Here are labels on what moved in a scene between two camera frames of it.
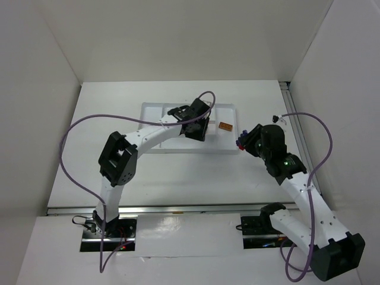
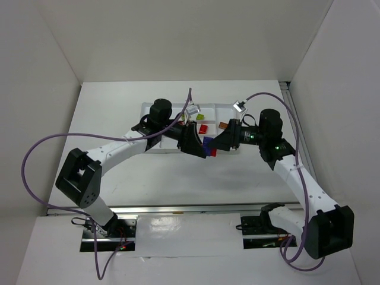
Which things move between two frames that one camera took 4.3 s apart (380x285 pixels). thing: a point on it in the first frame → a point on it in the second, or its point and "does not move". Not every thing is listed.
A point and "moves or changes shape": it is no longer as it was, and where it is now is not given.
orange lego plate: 225,126 does not move
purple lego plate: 244,132 moves or changes shape
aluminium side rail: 291,106 does not move
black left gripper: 195,132 → 186,138
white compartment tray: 222,130 does not move
